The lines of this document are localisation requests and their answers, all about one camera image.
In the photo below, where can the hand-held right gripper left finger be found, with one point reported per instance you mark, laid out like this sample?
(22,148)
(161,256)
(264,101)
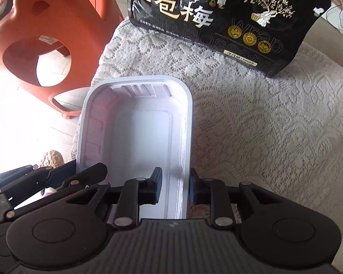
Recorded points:
(157,185)

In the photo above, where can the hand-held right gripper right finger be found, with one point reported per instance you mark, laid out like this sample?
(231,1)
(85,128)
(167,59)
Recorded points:
(193,187)

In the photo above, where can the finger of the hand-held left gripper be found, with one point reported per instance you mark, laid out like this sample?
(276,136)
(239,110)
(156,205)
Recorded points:
(63,174)
(85,175)

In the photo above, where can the white rectangular plastic tray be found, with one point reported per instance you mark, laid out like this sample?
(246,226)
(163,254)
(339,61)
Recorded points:
(140,137)

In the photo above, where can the tan textured object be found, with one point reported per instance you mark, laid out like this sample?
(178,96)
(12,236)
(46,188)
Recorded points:
(52,157)

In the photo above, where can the white lace tablecloth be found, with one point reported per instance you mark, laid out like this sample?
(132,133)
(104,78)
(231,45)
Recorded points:
(260,134)

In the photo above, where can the black snack bag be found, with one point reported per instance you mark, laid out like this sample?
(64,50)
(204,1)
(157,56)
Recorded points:
(165,34)

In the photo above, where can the orange plastic stool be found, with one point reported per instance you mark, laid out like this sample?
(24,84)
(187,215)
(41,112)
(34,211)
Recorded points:
(25,11)

